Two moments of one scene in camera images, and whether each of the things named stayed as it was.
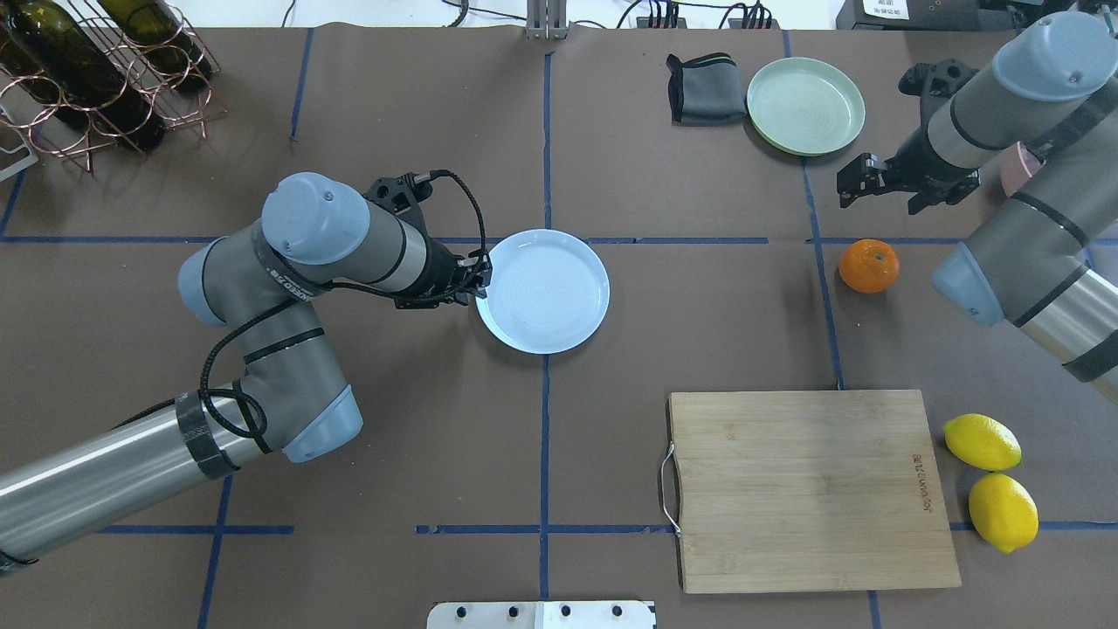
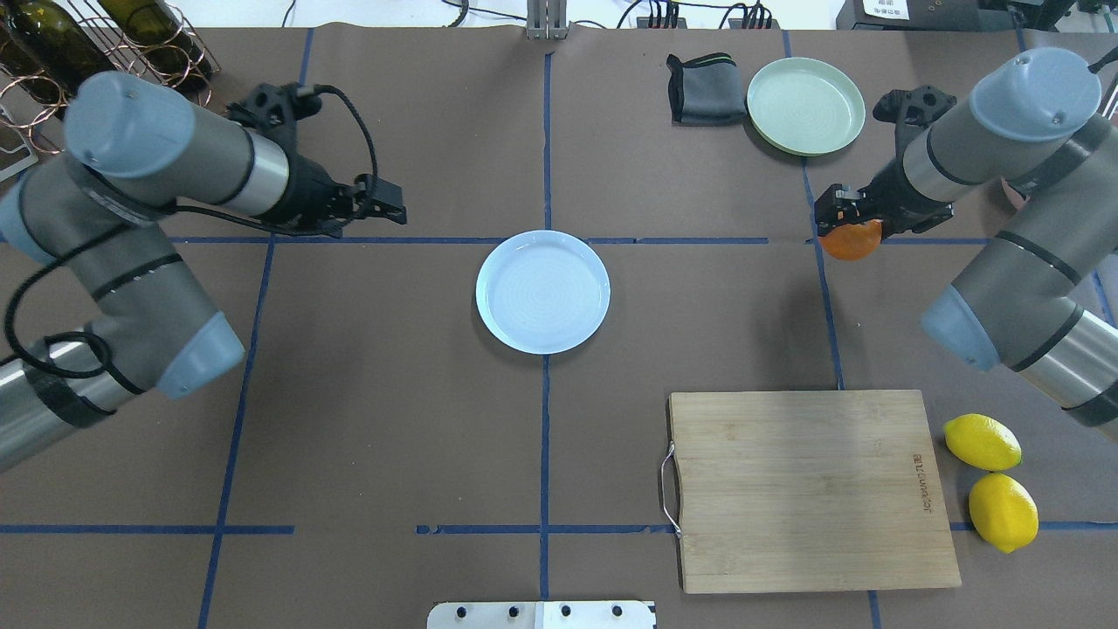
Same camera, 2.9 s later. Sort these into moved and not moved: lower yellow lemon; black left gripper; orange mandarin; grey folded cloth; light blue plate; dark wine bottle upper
Moved: orange mandarin; black left gripper
Not moved: lower yellow lemon; dark wine bottle upper; light blue plate; grey folded cloth
